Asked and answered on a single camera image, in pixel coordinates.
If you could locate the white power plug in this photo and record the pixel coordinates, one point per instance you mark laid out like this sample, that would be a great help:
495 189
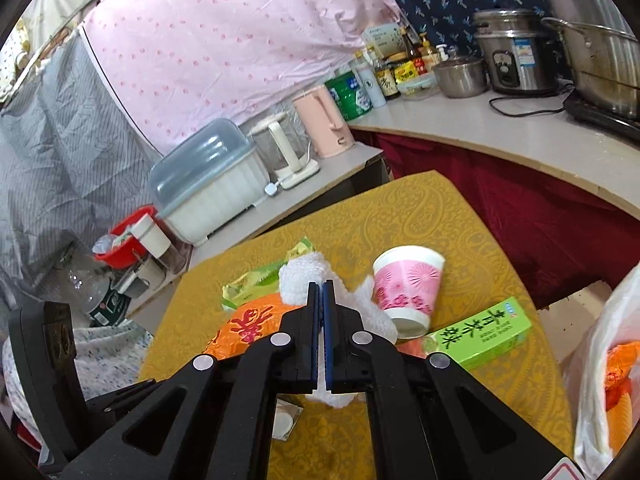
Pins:
271 190

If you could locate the pink dotted cloth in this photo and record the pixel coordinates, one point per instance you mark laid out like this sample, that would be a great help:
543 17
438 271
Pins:
225 35

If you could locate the cream hanging cloth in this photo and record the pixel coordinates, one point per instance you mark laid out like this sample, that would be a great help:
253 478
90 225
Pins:
50 5

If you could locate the white canister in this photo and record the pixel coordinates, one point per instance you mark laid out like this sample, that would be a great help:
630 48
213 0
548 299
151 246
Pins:
150 235

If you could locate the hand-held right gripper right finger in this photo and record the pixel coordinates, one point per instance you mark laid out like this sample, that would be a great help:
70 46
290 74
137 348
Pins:
327 340

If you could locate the yellow foam fruit net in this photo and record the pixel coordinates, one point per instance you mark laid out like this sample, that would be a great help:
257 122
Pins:
617 420

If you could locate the dark soy sauce bottle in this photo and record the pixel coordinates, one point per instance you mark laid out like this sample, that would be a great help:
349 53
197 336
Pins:
386 82

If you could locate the pink flower paper cup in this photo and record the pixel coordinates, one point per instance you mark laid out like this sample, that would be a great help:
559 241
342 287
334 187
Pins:
407 290

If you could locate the large steel steamer pot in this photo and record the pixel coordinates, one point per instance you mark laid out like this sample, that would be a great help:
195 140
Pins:
600 50

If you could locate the pink electric kettle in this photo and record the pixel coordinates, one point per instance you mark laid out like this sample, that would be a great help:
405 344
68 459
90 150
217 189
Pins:
320 120

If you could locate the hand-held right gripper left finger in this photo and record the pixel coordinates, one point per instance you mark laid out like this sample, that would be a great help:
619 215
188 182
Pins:
313 340

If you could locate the red label sauce bottle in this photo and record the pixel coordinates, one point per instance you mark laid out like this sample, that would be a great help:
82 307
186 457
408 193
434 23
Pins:
417 64

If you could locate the white bagged bin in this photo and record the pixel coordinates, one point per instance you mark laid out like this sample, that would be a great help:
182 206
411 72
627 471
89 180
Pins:
590 360

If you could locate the white pump bottle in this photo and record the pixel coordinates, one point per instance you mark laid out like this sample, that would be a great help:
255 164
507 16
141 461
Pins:
442 54

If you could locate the white dish box blue lid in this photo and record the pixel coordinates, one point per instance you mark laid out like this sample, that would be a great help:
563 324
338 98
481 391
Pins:
210 195

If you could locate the red plastic basin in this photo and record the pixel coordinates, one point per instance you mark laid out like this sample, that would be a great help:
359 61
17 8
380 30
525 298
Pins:
120 255

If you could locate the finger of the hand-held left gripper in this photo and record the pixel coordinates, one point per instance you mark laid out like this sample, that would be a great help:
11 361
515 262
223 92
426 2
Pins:
117 396

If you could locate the dark red cloth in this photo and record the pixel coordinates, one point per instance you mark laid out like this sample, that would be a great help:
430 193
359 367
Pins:
500 195

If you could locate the black induction cooker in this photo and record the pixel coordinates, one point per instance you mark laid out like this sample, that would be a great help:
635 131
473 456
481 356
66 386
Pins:
585 110

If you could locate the grey side cabinet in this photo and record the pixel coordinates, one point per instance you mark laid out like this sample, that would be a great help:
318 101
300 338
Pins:
325 180

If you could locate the small steel pot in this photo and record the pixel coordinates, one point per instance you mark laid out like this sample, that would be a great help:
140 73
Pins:
460 80

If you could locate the grey striped cloth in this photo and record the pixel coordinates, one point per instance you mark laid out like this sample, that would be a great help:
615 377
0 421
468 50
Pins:
60 160

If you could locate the clear plastic container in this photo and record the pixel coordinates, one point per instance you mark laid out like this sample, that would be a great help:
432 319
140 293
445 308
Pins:
165 265

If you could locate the yellow green wipes packet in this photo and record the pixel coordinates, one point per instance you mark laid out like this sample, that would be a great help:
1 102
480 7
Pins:
250 285

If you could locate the clear food container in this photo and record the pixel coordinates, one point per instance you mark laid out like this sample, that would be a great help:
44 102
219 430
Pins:
417 89

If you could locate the green label bottle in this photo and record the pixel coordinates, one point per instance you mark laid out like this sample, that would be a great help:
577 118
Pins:
112 305

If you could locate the green carton box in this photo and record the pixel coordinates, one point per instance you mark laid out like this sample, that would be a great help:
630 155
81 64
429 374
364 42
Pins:
480 335

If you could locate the white glass kettle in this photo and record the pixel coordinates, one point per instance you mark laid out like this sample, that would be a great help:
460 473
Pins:
280 145

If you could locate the white floral cloth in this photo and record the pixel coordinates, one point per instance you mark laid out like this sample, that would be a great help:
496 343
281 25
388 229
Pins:
100 355

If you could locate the steel rice cooker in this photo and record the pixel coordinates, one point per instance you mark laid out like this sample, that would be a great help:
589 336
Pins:
515 60

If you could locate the orange snack packet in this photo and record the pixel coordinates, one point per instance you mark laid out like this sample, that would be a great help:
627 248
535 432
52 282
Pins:
245 325

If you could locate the green tin can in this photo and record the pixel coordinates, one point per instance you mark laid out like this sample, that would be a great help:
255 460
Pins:
350 95

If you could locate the yellow label jar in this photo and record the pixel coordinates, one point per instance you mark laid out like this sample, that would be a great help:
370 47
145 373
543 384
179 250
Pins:
406 74

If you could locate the yellow patterned tablecloth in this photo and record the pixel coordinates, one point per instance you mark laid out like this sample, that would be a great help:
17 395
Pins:
425 210

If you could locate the clear glass jar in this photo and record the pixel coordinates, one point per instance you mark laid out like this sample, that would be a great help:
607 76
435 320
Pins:
80 280

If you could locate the yellow cap sauce bottle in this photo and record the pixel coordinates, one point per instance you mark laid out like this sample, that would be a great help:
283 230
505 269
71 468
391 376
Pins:
427 50

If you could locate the white plastic bottle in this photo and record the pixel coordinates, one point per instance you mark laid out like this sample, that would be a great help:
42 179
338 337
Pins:
370 85

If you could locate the navy patterned cloth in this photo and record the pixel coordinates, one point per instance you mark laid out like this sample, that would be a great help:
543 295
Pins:
450 0

